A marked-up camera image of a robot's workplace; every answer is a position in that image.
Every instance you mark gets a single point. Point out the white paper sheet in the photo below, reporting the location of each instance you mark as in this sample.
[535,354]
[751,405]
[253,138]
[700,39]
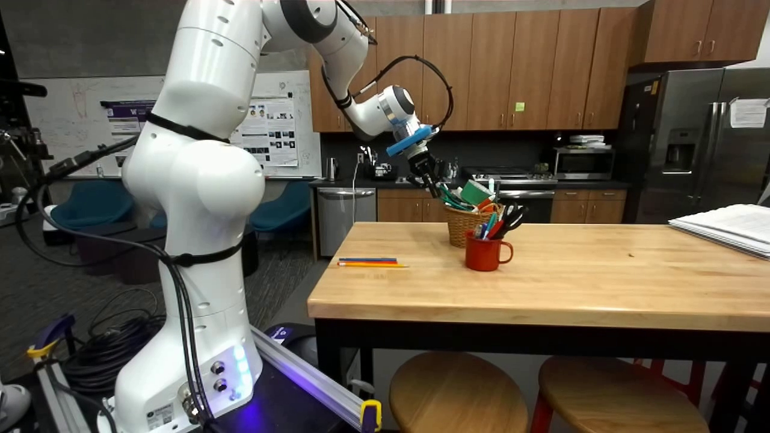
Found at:
[747,112]

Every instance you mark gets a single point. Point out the yellow pencil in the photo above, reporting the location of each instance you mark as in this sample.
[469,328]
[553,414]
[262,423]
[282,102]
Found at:
[370,265]

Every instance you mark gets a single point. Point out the purple header poster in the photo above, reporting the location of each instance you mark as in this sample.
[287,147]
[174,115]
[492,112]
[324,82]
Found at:
[125,116]

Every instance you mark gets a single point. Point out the black oven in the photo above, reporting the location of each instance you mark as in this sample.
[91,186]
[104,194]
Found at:
[530,203]

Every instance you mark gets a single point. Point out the white whiteboard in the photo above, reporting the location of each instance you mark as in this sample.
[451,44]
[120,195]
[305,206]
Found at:
[73,112]

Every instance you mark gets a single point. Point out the green sticker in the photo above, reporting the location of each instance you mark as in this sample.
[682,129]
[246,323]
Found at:
[520,108]

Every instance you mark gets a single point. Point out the red pencil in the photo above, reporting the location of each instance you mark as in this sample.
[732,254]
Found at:
[370,258]

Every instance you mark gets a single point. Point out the red mug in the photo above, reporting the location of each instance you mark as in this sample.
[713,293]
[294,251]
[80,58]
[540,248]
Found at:
[482,254]

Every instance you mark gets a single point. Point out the wooden butcher block table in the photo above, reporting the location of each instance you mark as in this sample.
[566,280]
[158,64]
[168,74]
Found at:
[563,280]

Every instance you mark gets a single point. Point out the black tripod equipment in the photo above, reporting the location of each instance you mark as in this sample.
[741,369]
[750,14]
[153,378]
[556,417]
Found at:
[16,137]

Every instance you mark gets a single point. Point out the green box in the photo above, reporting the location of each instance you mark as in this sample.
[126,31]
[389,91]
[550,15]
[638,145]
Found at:
[478,195]

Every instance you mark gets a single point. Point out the wooden wall cabinets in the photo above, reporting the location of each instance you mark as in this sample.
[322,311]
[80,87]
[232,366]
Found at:
[496,74]

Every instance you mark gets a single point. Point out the white printed poster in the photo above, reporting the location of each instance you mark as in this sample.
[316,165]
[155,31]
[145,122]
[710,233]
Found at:
[279,134]

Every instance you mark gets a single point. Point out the stainless steel refrigerator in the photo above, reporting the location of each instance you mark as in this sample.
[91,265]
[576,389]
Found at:
[700,152]

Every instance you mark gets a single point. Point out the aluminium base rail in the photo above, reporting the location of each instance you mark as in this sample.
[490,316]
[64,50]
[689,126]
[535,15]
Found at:
[315,382]

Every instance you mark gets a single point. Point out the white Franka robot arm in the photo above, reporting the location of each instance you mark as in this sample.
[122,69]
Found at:
[202,183]

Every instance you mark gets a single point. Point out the blue yellow clamp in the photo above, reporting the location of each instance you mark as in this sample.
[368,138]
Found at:
[45,346]

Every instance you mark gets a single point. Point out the wicker stationery basket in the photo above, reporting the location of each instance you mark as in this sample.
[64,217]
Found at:
[460,228]

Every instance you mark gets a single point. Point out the wooden base cabinet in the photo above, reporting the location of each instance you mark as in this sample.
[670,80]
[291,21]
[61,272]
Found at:
[590,206]
[410,206]

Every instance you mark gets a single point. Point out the round wooden stool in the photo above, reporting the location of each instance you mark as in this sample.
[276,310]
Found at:
[459,399]
[618,399]

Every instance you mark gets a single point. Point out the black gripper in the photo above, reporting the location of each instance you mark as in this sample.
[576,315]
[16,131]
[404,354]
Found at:
[427,165]

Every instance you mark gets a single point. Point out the red metal chair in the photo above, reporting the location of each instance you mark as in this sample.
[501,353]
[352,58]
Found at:
[677,376]

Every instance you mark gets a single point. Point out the white paper stack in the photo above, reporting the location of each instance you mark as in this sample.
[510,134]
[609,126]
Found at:
[726,226]

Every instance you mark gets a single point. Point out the teal marker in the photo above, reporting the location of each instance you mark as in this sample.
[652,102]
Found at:
[488,228]

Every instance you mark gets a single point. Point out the silver microwave oven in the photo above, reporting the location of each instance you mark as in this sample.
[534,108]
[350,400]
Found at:
[584,163]

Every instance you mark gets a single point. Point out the metal kitchen faucet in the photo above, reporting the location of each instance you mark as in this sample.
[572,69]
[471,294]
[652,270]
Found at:
[364,159]

